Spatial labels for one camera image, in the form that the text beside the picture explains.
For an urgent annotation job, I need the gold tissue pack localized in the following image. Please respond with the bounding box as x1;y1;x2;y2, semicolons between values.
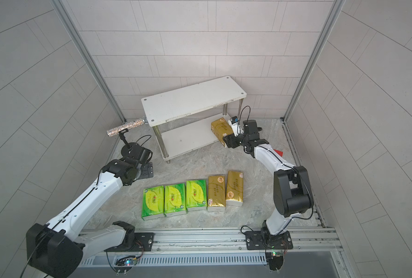
226;171;244;207
207;176;226;213
211;118;234;147

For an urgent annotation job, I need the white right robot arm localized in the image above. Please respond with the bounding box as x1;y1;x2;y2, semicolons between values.
223;117;314;259

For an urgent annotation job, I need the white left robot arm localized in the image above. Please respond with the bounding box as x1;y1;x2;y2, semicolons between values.
26;143;154;278

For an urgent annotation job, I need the left green tissue pack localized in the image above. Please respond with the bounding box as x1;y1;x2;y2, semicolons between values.
141;186;165;221

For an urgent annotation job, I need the green tissue pack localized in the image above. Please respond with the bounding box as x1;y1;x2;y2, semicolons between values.
164;184;187;217
141;186;165;221
186;180;207;212

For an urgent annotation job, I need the middle green tissue pack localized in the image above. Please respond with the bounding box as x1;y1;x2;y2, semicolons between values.
164;184;187;217

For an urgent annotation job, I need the gold tissue pack on floor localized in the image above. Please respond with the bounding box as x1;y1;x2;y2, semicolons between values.
207;176;226;213

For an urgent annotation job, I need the white two-tier shelf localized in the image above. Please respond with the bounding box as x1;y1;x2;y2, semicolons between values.
141;76;247;163

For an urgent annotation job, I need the right green tissue pack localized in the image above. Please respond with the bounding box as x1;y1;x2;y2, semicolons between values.
186;180;207;212

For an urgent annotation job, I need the black microphone stand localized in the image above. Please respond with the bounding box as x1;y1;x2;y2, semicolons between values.
119;129;141;159

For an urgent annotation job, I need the red small block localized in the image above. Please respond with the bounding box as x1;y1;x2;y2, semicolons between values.
274;149;284;156

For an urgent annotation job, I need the glittery microphone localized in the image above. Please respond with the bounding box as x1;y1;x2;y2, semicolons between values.
106;118;148;137

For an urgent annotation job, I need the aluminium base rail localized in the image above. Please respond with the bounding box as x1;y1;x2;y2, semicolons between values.
80;227;343;268

